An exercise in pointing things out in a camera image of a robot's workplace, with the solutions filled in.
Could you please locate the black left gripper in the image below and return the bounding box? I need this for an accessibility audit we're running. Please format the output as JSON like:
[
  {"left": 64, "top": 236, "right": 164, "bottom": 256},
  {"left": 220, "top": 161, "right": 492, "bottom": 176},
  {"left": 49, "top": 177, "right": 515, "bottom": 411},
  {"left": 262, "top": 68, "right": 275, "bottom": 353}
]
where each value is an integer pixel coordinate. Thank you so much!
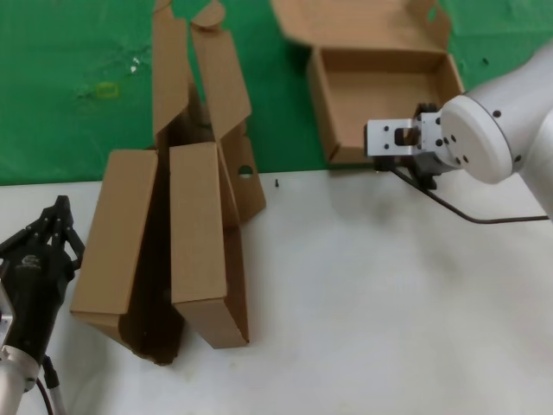
[{"left": 0, "top": 195, "right": 86, "bottom": 361}]

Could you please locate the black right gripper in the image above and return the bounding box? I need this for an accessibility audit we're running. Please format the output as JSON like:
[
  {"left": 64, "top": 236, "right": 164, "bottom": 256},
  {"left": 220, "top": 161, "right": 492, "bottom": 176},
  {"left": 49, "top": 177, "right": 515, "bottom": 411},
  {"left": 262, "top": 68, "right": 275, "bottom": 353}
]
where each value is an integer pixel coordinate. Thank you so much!
[{"left": 373, "top": 155, "right": 440, "bottom": 191}]

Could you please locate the tall brown cardboard box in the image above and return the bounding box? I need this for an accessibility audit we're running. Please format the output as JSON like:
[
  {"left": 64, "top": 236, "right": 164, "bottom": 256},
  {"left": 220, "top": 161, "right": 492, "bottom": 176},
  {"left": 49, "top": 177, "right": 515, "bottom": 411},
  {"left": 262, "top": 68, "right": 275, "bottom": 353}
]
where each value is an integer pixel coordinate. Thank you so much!
[{"left": 68, "top": 0, "right": 268, "bottom": 367}]

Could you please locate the flat open cardboard box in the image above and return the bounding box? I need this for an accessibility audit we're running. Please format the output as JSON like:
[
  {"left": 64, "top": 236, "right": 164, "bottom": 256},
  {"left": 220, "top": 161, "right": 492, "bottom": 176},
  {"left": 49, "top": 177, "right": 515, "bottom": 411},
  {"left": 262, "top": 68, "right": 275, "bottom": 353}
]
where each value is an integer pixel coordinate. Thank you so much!
[{"left": 269, "top": 0, "right": 467, "bottom": 166}]

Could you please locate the green table cloth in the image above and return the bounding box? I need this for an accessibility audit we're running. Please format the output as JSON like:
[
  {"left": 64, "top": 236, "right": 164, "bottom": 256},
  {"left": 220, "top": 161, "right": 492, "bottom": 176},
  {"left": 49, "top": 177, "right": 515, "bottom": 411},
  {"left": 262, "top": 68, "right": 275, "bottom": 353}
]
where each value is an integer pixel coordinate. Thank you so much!
[{"left": 0, "top": 0, "right": 553, "bottom": 188}]

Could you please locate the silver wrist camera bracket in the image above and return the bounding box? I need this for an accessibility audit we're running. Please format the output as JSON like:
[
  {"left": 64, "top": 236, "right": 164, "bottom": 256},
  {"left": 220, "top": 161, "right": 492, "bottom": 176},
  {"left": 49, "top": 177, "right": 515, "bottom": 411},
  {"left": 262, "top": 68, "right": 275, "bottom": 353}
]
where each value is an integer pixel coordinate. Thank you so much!
[{"left": 365, "top": 117, "right": 423, "bottom": 159}]

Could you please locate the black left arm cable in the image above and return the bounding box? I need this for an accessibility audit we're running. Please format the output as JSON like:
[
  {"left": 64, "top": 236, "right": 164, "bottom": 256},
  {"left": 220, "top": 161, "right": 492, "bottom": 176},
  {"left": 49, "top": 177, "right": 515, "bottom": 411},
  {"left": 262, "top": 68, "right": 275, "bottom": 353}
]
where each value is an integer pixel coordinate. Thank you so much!
[{"left": 35, "top": 353, "right": 67, "bottom": 415}]

